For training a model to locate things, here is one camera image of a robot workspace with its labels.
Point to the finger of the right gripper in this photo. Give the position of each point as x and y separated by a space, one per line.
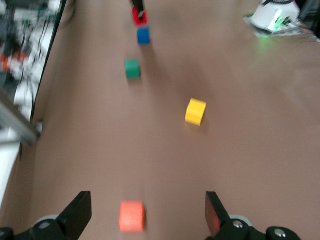
132 3
140 8

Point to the aluminium profile bar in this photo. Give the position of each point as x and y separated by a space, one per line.
17 122

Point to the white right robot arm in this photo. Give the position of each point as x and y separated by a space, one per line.
265 15

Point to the yellow cube block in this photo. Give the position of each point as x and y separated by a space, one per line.
195 112

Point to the red cube block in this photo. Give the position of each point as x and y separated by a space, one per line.
136 21

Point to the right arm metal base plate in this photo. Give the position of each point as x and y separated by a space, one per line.
260 33

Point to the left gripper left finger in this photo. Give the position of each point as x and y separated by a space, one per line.
72 217

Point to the orange cube block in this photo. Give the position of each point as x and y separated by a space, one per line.
132 217

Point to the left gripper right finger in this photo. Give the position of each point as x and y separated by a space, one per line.
220 220

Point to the blue cube block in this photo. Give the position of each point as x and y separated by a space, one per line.
143 36

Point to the green cube block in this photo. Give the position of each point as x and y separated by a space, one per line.
132 69

